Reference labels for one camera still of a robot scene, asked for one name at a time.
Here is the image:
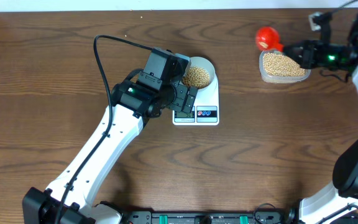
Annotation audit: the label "red measuring scoop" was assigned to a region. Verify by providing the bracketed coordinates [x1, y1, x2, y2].
[255, 27, 283, 52]

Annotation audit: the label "clear container of soybeans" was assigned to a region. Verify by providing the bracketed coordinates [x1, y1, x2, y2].
[259, 50, 311, 84]

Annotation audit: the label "white digital kitchen scale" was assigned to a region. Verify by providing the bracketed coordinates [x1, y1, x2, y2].
[172, 72, 219, 126]

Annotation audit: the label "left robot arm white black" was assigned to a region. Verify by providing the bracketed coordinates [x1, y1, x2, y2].
[22, 48, 197, 224]

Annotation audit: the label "grey bowl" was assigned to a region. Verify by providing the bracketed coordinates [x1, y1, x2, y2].
[190, 57, 216, 90]

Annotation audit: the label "soybeans in bowl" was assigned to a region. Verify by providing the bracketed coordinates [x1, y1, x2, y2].
[182, 67, 210, 89]

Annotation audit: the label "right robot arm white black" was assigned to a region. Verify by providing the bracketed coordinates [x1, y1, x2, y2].
[282, 12, 358, 223]

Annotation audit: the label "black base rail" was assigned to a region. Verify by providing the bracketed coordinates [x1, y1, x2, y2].
[116, 210, 358, 224]

